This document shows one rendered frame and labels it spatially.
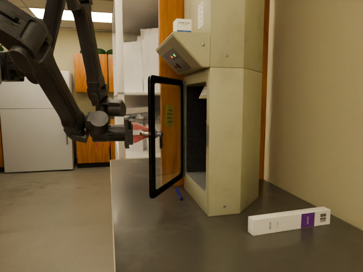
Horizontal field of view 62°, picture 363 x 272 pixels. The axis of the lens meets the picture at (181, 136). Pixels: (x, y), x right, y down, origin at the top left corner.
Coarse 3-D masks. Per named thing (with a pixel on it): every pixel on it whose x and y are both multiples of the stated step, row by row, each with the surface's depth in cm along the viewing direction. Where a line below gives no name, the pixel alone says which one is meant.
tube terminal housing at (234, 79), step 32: (192, 0) 107; (224, 0) 90; (256, 0) 100; (224, 32) 91; (256, 32) 102; (224, 64) 92; (256, 64) 104; (224, 96) 93; (256, 96) 106; (224, 128) 95; (256, 128) 108; (224, 160) 96; (256, 160) 111; (192, 192) 115; (224, 192) 97; (256, 192) 114
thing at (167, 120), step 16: (160, 96) 101; (176, 96) 114; (160, 112) 101; (176, 112) 115; (160, 128) 102; (176, 128) 116; (176, 144) 117; (160, 160) 103; (176, 160) 117; (160, 176) 104
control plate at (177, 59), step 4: (168, 52) 106; (172, 52) 101; (176, 52) 98; (164, 56) 114; (168, 56) 109; (172, 56) 105; (176, 56) 102; (168, 60) 114; (172, 60) 110; (176, 60) 106; (180, 60) 102; (184, 60) 99; (172, 64) 114; (184, 64) 102; (176, 68) 114; (184, 68) 106; (188, 68) 102
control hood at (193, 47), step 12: (180, 36) 88; (192, 36) 89; (204, 36) 90; (168, 48) 102; (180, 48) 92; (192, 48) 89; (204, 48) 90; (192, 60) 92; (204, 60) 90; (180, 72) 115
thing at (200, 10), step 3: (201, 3) 97; (198, 6) 100; (201, 6) 97; (198, 9) 100; (201, 9) 97; (198, 12) 101; (201, 12) 97; (198, 15) 101; (201, 15) 97; (198, 18) 101; (201, 18) 97; (198, 21) 101; (201, 21) 97; (198, 24) 101; (201, 24) 98; (198, 27) 101; (201, 27) 98
